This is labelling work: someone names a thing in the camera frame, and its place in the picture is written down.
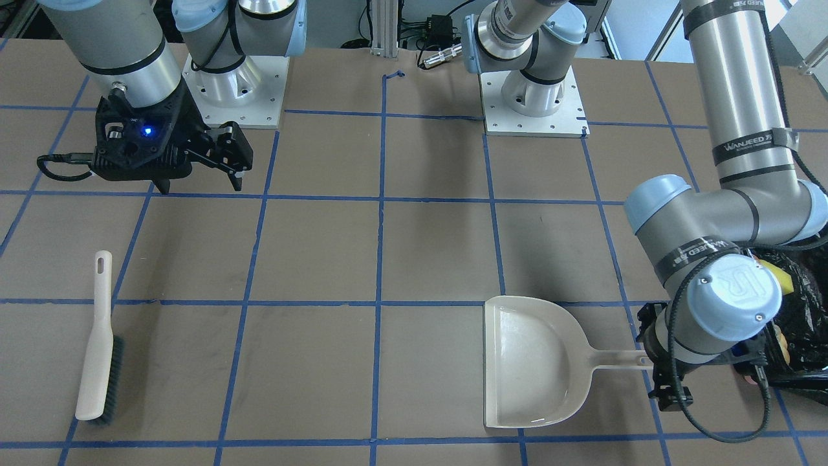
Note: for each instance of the silver cable connector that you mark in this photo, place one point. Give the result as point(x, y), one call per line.
point(442, 57)

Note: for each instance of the black trash bag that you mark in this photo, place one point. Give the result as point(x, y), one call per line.
point(796, 340)

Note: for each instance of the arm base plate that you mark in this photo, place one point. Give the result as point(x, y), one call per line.
point(515, 106)
point(251, 95)

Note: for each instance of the beige hand brush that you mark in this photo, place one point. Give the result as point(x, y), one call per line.
point(102, 364)

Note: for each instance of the aluminium frame post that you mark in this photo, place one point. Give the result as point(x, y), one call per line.
point(384, 17)

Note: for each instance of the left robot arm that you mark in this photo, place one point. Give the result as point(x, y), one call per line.
point(697, 242)

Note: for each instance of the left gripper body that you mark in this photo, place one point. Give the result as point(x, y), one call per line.
point(669, 391)

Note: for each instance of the beige dustpan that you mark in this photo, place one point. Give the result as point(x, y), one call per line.
point(539, 364)

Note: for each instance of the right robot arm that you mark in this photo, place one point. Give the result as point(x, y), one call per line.
point(121, 44)

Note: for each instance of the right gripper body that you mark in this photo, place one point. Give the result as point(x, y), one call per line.
point(189, 123)

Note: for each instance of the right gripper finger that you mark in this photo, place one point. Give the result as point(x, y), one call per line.
point(225, 148)

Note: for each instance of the black power box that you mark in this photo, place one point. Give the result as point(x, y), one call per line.
point(439, 30)

